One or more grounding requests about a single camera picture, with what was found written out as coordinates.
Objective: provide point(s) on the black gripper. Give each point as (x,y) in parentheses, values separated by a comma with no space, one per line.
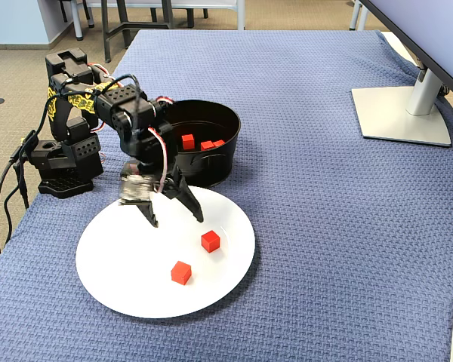
(172,187)

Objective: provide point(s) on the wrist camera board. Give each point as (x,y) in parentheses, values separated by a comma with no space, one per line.
(134,188)

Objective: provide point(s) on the black chair leg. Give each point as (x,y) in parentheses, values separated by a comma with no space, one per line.
(153,14)
(88,15)
(190,18)
(63,11)
(205,13)

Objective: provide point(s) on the computer monitor screen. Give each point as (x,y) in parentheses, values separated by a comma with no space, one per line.
(438,30)

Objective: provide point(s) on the blue woven table cloth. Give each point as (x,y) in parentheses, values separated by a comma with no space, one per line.
(324,226)

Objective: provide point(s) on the white table leg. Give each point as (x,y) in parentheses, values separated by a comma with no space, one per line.
(77,26)

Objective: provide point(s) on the silver monitor stand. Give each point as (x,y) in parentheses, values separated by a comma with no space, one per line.
(400,117)

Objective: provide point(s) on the black metal bucket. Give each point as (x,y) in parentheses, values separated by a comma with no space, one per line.
(215,166)

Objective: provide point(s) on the white metal desk legs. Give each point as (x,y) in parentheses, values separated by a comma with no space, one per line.
(355,15)

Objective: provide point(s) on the white round plate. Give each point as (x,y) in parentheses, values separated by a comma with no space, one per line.
(136,271)

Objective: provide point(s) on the white table with leg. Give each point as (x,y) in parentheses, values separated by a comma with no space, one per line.
(241,17)

